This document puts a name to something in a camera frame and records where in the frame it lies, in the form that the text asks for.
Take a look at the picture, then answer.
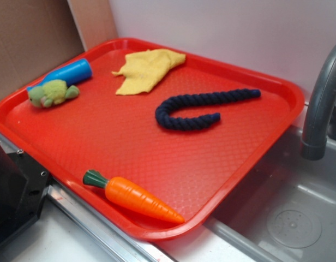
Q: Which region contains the orange toy carrot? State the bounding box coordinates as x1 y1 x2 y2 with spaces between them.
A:
82 170 185 224

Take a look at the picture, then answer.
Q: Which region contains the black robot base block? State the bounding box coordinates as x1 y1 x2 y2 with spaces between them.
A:
0 145 50 248

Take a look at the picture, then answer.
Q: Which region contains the red plastic tray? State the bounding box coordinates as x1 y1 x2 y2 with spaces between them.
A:
0 39 305 241

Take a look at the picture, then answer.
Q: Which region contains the yellow cloth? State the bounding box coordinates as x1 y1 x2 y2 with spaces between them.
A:
112 49 186 96

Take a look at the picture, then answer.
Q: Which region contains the blue plastic cylinder toy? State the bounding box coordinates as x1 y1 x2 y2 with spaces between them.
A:
27 58 93 92

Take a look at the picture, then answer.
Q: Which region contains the green plush turtle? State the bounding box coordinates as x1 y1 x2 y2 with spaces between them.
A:
27 80 80 108

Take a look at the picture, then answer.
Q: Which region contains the grey toy sink basin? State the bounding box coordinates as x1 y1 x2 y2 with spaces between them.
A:
164 129 336 261

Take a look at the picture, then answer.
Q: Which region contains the grey toy faucet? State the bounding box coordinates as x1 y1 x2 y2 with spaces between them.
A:
301 45 336 160

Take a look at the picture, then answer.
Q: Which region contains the brown cardboard panel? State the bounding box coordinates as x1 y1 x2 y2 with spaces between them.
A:
0 1 118 100

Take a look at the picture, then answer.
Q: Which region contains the dark blue rope toy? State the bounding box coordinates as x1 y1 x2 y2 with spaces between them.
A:
155 88 261 131

